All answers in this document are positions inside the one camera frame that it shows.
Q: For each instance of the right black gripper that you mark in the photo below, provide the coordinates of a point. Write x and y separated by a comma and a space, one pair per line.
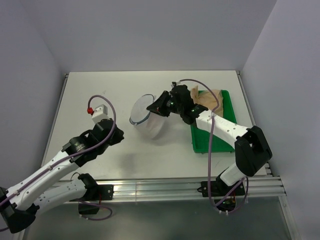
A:
158, 106

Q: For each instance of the mesh laundry bag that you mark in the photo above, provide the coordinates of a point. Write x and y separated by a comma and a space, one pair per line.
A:
144, 121

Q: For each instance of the aluminium frame rail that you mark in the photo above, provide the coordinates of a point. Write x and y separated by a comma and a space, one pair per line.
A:
179, 189

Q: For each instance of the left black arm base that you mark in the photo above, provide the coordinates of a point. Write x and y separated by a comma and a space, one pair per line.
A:
102, 192

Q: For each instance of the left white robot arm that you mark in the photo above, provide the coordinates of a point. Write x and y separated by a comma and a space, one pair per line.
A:
23, 202

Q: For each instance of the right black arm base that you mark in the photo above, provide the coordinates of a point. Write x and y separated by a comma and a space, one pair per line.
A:
220, 189

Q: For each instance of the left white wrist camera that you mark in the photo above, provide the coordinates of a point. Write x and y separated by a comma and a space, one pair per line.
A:
99, 113

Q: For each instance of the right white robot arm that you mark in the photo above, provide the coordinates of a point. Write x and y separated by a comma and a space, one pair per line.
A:
252, 150

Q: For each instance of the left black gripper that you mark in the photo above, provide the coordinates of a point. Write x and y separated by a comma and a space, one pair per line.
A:
118, 136

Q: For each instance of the beige bra in tray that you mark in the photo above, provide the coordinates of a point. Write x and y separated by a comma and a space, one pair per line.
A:
205, 98

